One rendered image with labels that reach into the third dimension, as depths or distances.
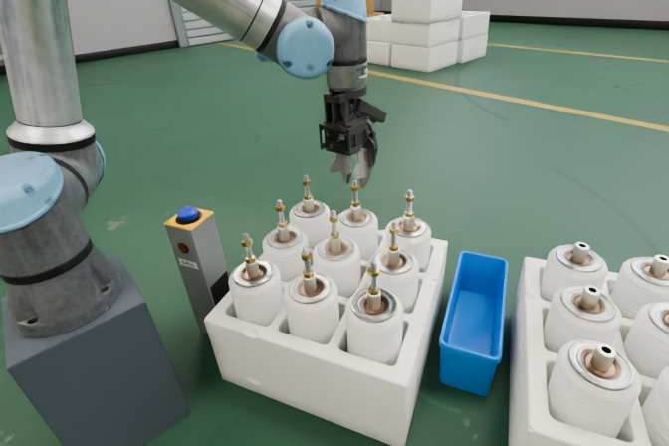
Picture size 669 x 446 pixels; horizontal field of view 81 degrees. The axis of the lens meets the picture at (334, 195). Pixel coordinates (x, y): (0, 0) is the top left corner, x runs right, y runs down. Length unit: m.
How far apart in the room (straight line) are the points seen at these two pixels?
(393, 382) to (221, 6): 0.58
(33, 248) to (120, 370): 0.25
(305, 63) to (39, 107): 0.40
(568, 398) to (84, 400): 0.71
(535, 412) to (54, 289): 0.70
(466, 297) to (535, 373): 0.38
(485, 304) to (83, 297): 0.84
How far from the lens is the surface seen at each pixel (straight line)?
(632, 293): 0.86
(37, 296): 0.69
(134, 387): 0.80
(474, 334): 0.98
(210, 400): 0.92
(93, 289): 0.70
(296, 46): 0.52
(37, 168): 0.65
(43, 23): 0.70
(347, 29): 0.69
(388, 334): 0.66
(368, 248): 0.87
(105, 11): 5.59
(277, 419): 0.86
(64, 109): 0.73
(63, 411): 0.79
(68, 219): 0.66
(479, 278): 1.05
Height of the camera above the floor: 0.73
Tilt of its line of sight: 30 degrees down
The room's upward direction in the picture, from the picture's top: 4 degrees counter-clockwise
